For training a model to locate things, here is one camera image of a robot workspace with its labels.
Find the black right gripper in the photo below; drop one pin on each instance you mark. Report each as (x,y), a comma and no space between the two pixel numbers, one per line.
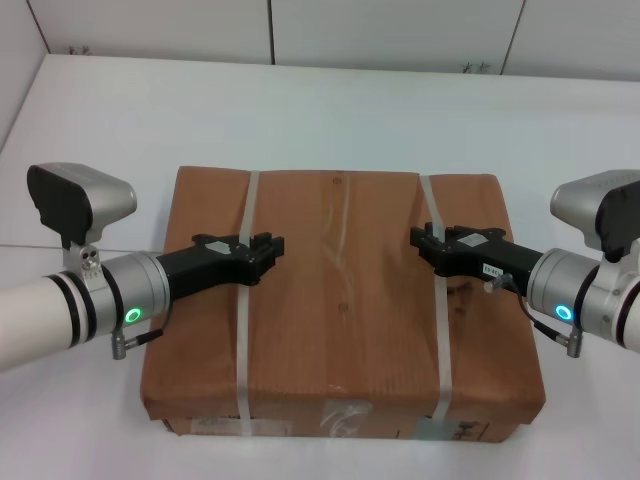
(480,257)

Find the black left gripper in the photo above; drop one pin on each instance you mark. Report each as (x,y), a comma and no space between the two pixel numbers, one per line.
(205,267)

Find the brown cardboard box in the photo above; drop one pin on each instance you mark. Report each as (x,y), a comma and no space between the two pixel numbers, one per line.
(345,330)

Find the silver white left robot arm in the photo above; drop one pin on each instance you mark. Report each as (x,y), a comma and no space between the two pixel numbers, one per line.
(60,310)

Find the wide white box label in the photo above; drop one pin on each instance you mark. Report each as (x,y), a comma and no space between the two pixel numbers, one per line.
(220,425)

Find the printed white box label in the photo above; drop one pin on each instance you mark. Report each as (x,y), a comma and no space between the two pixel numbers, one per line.
(460,430)

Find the clear sealing tape strip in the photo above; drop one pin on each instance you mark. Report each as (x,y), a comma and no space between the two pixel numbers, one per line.
(340,280)

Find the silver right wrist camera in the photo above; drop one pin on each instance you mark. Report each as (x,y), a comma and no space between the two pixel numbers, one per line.
(595,205)

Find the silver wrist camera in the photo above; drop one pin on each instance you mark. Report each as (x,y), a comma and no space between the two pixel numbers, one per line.
(595,205)
(85,200)

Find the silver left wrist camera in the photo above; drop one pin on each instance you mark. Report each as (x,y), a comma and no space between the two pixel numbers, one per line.
(85,200)

